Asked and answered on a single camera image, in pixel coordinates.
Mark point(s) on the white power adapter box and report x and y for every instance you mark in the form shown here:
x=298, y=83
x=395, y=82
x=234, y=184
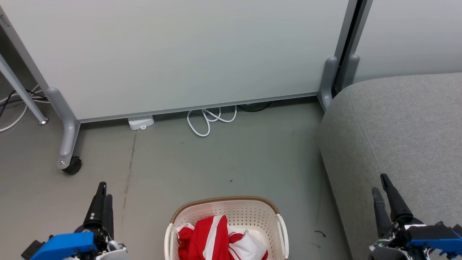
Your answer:
x=140, y=122

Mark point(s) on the narrow white partition panel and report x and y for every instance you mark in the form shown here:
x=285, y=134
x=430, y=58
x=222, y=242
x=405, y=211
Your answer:
x=408, y=36

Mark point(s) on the cream perforated laundry basket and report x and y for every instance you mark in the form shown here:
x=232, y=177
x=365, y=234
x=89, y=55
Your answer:
x=231, y=216

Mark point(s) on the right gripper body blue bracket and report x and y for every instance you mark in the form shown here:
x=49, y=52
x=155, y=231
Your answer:
x=429, y=236

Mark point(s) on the red and white garment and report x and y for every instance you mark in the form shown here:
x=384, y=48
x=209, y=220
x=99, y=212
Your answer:
x=213, y=242

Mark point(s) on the small black curled tie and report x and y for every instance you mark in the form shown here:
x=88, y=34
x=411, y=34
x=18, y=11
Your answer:
x=320, y=233

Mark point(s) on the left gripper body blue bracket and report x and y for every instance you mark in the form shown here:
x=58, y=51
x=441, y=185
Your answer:
x=68, y=243

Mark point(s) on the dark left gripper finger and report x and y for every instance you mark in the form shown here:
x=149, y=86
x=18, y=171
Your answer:
x=109, y=213
x=97, y=206

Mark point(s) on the black caster wheel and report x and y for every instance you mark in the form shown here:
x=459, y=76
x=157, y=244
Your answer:
x=73, y=167

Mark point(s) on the grey metal table leg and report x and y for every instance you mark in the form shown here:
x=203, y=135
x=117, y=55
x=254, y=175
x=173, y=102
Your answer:
x=20, y=90

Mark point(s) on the large white partition panel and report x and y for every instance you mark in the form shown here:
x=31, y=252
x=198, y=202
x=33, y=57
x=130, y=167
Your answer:
x=180, y=54

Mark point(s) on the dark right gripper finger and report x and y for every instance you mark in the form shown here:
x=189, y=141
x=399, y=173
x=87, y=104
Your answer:
x=381, y=213
x=396, y=202

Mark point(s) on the grey fabric sofa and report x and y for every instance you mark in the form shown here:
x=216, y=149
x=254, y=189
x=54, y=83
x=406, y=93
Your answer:
x=397, y=137

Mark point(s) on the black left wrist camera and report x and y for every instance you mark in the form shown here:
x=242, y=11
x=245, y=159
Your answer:
x=30, y=250

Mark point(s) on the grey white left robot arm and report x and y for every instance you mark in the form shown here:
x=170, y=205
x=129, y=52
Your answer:
x=113, y=254

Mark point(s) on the grey partition foot with caster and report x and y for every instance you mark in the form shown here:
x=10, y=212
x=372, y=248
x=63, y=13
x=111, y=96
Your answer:
x=66, y=130

